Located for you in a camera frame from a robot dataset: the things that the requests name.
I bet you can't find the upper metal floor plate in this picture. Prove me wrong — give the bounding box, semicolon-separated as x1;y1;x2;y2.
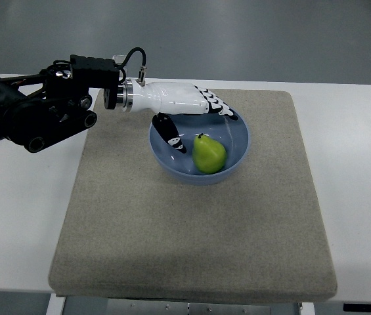
112;54;126;65

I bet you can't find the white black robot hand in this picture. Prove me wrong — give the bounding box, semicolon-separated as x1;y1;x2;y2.
125;82;238;154

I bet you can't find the metal table frame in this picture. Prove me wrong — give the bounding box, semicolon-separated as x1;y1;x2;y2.
45;292;371;315

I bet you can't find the green pear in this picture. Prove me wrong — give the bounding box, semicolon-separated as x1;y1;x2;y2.
192;133;227;175

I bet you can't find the beige felt mat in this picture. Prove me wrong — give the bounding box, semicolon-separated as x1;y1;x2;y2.
49;90;338;304

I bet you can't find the blue bowl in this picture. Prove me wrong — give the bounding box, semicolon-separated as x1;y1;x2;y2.
148;106;251;186

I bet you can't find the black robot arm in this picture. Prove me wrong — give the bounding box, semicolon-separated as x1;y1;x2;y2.
0;54;129;153

